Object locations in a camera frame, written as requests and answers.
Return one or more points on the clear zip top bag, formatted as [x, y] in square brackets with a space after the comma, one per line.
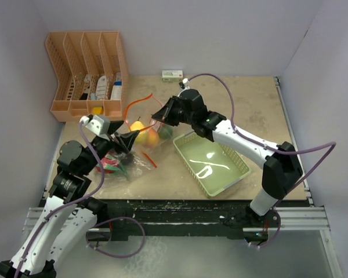
[144, 161]

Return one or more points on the pink dragon fruit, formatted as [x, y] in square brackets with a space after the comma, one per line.
[113, 167]

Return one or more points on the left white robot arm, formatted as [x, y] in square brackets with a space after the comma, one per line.
[69, 212]

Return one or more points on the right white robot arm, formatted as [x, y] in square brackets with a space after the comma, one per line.
[280, 166]

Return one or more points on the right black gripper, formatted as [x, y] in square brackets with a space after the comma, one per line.
[165, 114]

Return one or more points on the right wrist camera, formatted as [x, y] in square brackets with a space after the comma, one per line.
[184, 84]

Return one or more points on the yellow lemon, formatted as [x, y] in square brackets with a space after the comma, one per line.
[142, 137]

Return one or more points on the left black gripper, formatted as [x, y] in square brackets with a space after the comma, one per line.
[126, 138]

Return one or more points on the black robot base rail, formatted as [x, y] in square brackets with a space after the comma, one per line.
[232, 219]

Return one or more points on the peach fruit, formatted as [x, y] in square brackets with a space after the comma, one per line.
[152, 139]

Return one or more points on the yellow potato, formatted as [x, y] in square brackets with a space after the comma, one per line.
[137, 126]

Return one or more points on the small green white box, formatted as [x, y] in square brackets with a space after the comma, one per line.
[172, 75]

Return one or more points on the yellow block in organizer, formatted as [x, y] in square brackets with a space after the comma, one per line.
[97, 110]

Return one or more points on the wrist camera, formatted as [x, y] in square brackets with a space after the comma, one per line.
[97, 124]
[184, 84]

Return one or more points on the green avocado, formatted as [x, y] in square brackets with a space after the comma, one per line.
[165, 132]

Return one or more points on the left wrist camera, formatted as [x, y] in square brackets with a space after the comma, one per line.
[97, 124]

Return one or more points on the light green plastic basket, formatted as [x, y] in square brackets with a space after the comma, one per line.
[214, 167]

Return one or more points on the orange plastic file organizer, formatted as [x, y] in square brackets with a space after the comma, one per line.
[79, 59]

